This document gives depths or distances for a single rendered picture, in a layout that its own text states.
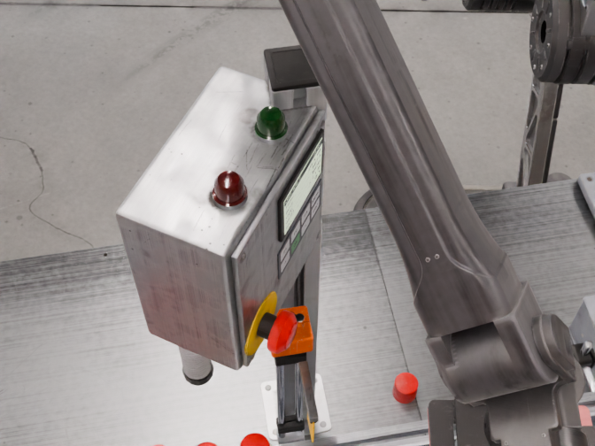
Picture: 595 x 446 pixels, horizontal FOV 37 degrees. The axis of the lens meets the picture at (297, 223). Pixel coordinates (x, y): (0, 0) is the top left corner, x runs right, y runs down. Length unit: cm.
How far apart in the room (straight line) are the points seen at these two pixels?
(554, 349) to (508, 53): 238
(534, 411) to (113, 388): 78
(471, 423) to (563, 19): 66
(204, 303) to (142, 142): 197
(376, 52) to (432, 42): 237
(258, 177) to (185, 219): 7
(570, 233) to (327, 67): 96
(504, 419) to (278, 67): 32
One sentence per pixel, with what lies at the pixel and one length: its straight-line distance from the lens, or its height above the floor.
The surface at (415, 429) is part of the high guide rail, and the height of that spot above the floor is 96.
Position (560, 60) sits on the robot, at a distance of 128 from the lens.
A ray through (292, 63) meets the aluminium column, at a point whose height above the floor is 150.
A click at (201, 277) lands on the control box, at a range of 68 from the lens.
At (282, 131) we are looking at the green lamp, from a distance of 69.
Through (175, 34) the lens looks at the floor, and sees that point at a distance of 296.
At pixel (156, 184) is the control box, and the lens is 68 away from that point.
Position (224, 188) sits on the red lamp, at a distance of 64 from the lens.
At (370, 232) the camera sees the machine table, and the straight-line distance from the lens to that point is 143.
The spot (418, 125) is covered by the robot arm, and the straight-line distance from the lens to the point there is 59.
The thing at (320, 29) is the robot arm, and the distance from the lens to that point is 58.
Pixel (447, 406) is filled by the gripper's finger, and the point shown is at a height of 128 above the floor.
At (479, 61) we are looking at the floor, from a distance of 291.
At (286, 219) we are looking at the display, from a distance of 71.
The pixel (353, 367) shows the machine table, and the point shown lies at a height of 83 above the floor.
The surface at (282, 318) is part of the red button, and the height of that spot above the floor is 134.
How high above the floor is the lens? 201
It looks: 55 degrees down
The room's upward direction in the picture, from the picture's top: straight up
